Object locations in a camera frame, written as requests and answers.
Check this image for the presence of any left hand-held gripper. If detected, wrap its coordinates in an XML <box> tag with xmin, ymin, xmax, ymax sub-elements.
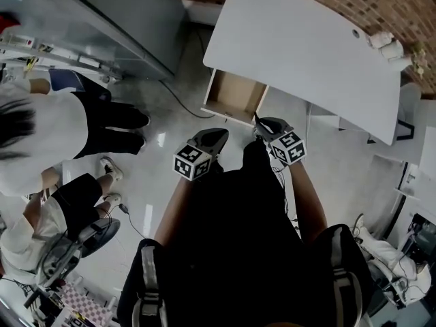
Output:
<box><xmin>173</xmin><ymin>127</ymin><xmax>230</xmax><ymax>183</ymax></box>

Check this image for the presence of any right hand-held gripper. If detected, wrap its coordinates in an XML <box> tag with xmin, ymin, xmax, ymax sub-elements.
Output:
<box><xmin>255</xmin><ymin>116</ymin><xmax>307</xmax><ymax>166</ymax></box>

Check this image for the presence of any white wooden drawer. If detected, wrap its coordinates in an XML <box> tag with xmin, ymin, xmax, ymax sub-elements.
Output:
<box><xmin>200</xmin><ymin>68</ymin><xmax>270</xmax><ymax>127</ymax></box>

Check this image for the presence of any person's right forearm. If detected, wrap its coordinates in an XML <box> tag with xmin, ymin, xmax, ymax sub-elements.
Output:
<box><xmin>287</xmin><ymin>161</ymin><xmax>330</xmax><ymax>243</ymax></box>

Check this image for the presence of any person's left forearm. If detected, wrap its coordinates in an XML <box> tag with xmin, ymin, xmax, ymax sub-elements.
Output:
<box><xmin>155</xmin><ymin>177</ymin><xmax>195</xmax><ymax>248</ymax></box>

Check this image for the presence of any person's black clothing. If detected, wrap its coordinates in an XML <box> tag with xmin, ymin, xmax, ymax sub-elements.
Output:
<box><xmin>115</xmin><ymin>141</ymin><xmax>375</xmax><ymax>327</ymax></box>

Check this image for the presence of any white desk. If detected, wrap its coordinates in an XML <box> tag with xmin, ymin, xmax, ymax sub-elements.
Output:
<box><xmin>202</xmin><ymin>0</ymin><xmax>403</xmax><ymax>146</ymax></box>

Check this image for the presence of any grey office chair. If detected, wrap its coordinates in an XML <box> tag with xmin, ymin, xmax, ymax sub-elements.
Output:
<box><xmin>40</xmin><ymin>217</ymin><xmax>122</xmax><ymax>282</ymax></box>

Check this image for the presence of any grey chair with black legs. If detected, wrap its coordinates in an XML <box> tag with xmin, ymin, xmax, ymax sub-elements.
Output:
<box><xmin>367</xmin><ymin>82</ymin><xmax>423</xmax><ymax>144</ymax></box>

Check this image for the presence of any blue fabric bag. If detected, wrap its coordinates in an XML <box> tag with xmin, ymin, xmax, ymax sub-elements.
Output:
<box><xmin>49</xmin><ymin>68</ymin><xmax>86</xmax><ymax>93</ymax></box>

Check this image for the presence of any small dried flower plant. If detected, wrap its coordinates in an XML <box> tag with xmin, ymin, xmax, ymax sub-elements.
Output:
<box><xmin>410</xmin><ymin>41</ymin><xmax>429</xmax><ymax>78</ymax></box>

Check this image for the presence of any silver refrigerator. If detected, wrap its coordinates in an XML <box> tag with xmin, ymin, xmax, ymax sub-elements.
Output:
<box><xmin>0</xmin><ymin>0</ymin><xmax>187</xmax><ymax>83</ymax></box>

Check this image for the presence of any pink checkered board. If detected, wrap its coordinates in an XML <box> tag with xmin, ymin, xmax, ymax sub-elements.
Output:
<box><xmin>54</xmin><ymin>280</ymin><xmax>114</xmax><ymax>327</ymax></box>

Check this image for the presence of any red cloth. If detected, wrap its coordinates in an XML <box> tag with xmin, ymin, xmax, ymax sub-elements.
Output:
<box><xmin>0</xmin><ymin>12</ymin><xmax>21</xmax><ymax>33</ymax></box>

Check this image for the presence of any black floor cable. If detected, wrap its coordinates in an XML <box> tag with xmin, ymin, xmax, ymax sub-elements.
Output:
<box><xmin>158</xmin><ymin>80</ymin><xmax>215</xmax><ymax>119</ymax></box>

